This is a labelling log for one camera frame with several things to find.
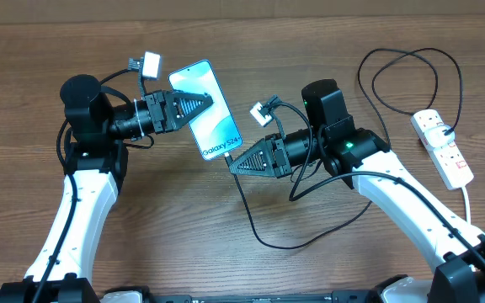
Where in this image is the white power strip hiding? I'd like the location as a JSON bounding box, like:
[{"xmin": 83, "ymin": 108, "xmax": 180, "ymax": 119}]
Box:
[{"xmin": 411, "ymin": 109, "xmax": 474, "ymax": 190}]

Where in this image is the white power strip cord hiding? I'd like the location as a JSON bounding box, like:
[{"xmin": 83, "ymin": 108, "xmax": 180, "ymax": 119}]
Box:
[{"xmin": 461, "ymin": 186, "xmax": 473, "ymax": 226}]

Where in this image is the Samsung Galaxy smartphone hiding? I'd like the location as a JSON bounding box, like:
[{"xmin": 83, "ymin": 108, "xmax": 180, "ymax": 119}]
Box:
[{"xmin": 168, "ymin": 60, "xmax": 243, "ymax": 161}]

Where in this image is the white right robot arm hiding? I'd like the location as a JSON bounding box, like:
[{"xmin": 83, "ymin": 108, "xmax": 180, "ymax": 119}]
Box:
[{"xmin": 229, "ymin": 79, "xmax": 485, "ymax": 302}]

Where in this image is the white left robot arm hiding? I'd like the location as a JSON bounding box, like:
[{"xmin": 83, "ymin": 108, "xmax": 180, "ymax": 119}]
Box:
[{"xmin": 0, "ymin": 74, "xmax": 213, "ymax": 302}]

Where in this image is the white charger plug adapter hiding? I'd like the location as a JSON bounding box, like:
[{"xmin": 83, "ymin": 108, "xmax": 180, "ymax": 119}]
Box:
[{"xmin": 422, "ymin": 125, "xmax": 456, "ymax": 151}]

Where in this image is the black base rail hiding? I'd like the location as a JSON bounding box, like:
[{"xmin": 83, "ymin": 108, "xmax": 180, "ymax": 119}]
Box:
[{"xmin": 99, "ymin": 275, "xmax": 433, "ymax": 303}]

